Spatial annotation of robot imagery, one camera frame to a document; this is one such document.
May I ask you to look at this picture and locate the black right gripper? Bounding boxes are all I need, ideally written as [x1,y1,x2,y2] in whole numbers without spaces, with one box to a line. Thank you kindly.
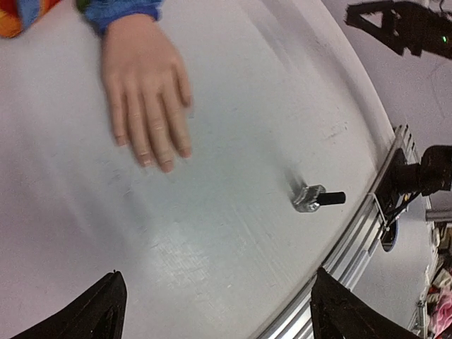
[345,1,451,59]

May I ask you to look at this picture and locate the rainbow striped jacket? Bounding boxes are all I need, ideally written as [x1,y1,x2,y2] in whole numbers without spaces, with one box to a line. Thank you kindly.
[1,0,162,38]

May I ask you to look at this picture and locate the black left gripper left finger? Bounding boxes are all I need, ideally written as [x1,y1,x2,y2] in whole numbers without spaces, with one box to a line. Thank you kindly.
[15,271,127,339]

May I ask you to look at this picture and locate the clear nail polish bottle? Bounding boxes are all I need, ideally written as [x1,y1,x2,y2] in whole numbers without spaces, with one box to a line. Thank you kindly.
[291,185,346,213]

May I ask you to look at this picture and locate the aluminium table frame rail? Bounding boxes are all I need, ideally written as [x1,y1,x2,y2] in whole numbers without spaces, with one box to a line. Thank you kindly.
[255,124,419,338]

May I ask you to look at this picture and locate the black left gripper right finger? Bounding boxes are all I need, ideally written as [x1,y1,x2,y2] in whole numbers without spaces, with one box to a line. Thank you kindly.
[310,268,417,339]

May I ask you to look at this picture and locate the mannequin hand with nails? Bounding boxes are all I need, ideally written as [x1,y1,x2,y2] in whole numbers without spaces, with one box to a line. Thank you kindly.
[102,14,192,173]

